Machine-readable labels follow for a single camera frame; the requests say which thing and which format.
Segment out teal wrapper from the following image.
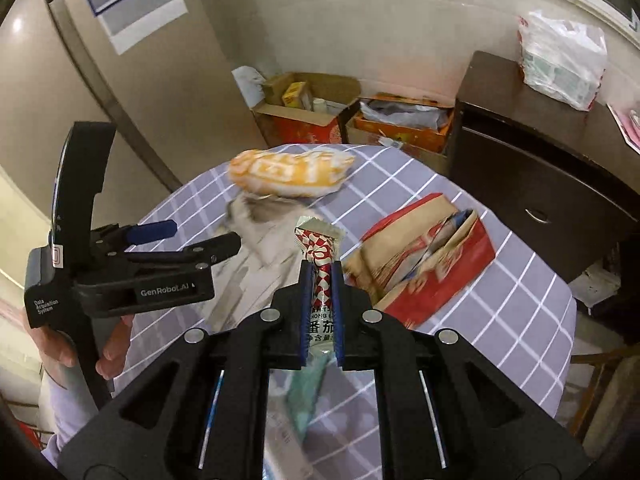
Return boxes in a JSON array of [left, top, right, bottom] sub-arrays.
[[285, 353, 332, 442]]

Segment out white long carton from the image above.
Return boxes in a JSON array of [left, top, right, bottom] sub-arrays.
[[262, 373, 314, 480]]

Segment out orange cardboard box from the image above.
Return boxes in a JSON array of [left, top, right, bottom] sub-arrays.
[[345, 92, 454, 174]]

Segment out wooden chair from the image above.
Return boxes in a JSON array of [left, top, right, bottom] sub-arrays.
[[568, 344, 639, 443]]

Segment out person's left hand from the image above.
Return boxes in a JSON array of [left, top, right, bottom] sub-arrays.
[[22, 311, 136, 380]]

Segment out red checked ketchup packet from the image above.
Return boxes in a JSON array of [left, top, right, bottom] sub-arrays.
[[294, 216, 343, 358]]

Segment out yellow white snack bag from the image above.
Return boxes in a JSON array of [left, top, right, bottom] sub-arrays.
[[228, 148, 356, 198]]

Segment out open red cardboard box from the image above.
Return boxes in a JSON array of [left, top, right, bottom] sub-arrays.
[[252, 72, 361, 146]]

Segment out white plastic bag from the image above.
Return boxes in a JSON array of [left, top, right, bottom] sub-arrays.
[[518, 11, 608, 112]]

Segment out pink papers on cabinet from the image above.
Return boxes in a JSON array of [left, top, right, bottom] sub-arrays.
[[606, 104, 640, 154]]

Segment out grey checked tablecloth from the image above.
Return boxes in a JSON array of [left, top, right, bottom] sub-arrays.
[[41, 143, 580, 480]]

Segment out small yellow box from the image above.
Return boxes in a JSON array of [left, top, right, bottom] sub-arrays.
[[282, 81, 312, 110]]

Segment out beige refrigerator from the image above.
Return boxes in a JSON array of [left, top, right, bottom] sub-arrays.
[[1, 0, 265, 226]]

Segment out folded newspaper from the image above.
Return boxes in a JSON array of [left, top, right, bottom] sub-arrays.
[[200, 192, 312, 333]]

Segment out dark wooden cabinet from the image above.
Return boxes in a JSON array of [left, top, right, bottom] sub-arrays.
[[447, 51, 639, 344]]

